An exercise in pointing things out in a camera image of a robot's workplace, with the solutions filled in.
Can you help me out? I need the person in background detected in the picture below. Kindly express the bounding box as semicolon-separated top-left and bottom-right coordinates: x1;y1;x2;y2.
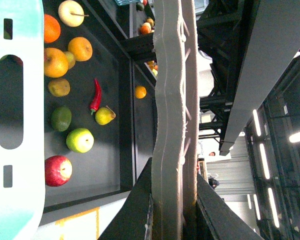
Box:
208;151;216;157

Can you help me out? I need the red chili pepper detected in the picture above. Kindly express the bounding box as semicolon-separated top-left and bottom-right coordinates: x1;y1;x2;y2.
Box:
89;78;102;115

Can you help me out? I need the brown kiwi fruit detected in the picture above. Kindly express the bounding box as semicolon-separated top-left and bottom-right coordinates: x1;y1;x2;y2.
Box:
48;78;71;98

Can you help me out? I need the small orange back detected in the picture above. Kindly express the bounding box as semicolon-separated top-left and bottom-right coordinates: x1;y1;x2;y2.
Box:
44;14;61;44

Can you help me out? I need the white pear back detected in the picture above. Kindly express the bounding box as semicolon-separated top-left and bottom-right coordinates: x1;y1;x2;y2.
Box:
58;0;89;27

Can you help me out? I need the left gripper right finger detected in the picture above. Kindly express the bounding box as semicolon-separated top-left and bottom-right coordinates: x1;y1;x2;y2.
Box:
197;173;262;240

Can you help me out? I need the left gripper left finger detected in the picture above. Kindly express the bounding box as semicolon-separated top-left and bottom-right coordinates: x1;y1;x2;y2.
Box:
99;157;154;240

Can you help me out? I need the red apple front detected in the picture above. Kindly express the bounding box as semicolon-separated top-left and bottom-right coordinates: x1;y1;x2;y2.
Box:
44;155;73;187

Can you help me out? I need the yellow apple back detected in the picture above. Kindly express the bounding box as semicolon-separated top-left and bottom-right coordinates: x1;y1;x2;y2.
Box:
67;36;93;62

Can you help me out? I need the yellow orange apple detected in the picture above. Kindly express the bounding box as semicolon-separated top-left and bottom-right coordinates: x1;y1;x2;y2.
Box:
44;47;69;78

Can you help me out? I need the yellow green pear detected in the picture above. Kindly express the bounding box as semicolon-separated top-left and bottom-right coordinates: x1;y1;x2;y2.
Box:
95;105;116;126

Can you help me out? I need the orange on far shelf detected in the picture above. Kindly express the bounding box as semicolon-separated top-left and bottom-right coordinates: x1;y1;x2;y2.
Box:
134;85;147;99

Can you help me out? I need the green apple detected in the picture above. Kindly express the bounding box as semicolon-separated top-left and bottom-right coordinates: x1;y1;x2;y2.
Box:
66;128;94;153

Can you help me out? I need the olive kiwi back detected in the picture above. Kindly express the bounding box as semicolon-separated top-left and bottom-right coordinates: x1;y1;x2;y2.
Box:
63;51;76;70

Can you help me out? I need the green avocado right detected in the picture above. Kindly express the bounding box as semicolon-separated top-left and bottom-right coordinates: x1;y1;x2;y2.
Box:
50;106;72;132

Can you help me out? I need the light blue shopping basket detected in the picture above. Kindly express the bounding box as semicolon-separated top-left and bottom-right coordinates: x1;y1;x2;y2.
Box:
0;0;45;240

